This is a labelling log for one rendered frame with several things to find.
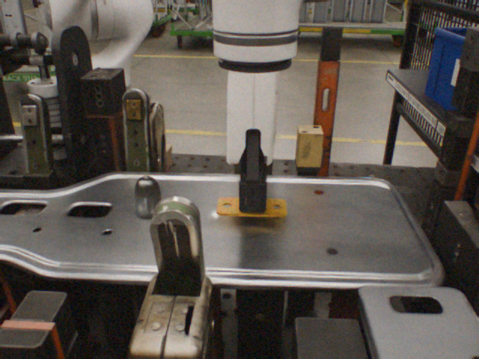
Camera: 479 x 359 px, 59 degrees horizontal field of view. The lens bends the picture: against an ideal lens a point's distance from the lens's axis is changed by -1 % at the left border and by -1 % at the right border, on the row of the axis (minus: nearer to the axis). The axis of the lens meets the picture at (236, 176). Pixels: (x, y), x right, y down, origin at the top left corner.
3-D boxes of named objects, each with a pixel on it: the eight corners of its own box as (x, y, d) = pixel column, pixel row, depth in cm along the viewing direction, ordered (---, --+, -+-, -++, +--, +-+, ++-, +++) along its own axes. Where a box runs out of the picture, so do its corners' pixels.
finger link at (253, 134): (248, 99, 44) (248, 125, 49) (245, 169, 41) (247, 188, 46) (260, 99, 44) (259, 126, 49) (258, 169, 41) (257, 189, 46)
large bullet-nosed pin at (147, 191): (135, 229, 53) (129, 182, 50) (141, 215, 56) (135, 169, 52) (160, 229, 53) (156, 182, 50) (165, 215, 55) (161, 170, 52)
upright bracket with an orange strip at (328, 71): (297, 310, 79) (322, 28, 56) (296, 304, 80) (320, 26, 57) (313, 310, 79) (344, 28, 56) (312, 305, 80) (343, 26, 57)
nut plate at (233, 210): (215, 215, 51) (215, 206, 50) (218, 199, 54) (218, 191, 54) (287, 217, 50) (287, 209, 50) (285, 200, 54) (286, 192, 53)
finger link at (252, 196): (239, 158, 48) (239, 209, 51) (237, 170, 46) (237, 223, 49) (267, 158, 48) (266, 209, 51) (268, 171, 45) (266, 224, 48)
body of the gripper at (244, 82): (222, 41, 48) (224, 133, 54) (212, 61, 39) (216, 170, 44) (289, 41, 48) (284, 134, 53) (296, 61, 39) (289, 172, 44)
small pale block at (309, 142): (284, 326, 76) (299, 133, 59) (284, 311, 79) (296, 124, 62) (304, 327, 76) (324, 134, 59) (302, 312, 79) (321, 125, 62)
